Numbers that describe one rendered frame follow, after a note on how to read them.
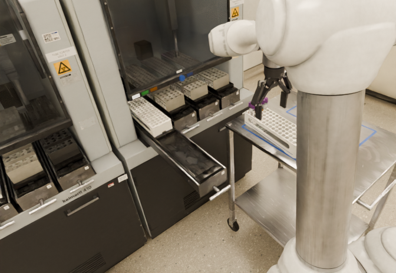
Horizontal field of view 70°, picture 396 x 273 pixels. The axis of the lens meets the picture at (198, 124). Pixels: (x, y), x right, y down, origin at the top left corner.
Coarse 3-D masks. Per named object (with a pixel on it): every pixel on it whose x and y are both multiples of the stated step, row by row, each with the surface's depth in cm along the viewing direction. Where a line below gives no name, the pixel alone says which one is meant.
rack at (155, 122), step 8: (128, 104) 142; (136, 104) 141; (144, 104) 141; (136, 112) 135; (144, 112) 135; (152, 112) 134; (160, 112) 133; (144, 120) 129; (152, 120) 129; (160, 120) 128; (168, 120) 127; (152, 128) 123; (160, 128) 126; (168, 128) 129
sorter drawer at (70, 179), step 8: (48, 160) 121; (80, 160) 117; (64, 168) 114; (72, 168) 114; (80, 168) 115; (88, 168) 118; (56, 176) 113; (64, 176) 113; (72, 176) 115; (80, 176) 117; (88, 176) 120; (64, 184) 114; (72, 184) 116; (80, 184) 115; (88, 184) 116; (72, 192) 113
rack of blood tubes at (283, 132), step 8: (264, 112) 124; (272, 112) 122; (248, 120) 124; (256, 120) 118; (264, 120) 118; (272, 120) 118; (280, 120) 117; (288, 120) 116; (256, 128) 121; (264, 128) 119; (272, 128) 114; (280, 128) 113; (288, 128) 112; (264, 136) 118; (272, 136) 118; (280, 136) 109; (288, 136) 108; (280, 144) 110; (288, 144) 113; (288, 152) 108
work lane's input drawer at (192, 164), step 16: (160, 144) 121; (176, 144) 122; (192, 144) 121; (176, 160) 113; (192, 160) 113; (208, 160) 113; (192, 176) 106; (208, 176) 104; (224, 176) 110; (208, 192) 108
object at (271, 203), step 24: (288, 96) 143; (240, 120) 130; (264, 144) 115; (360, 144) 110; (384, 144) 108; (360, 168) 100; (384, 168) 99; (264, 192) 162; (288, 192) 161; (360, 192) 92; (384, 192) 95; (264, 216) 149; (288, 216) 148; (288, 240) 138
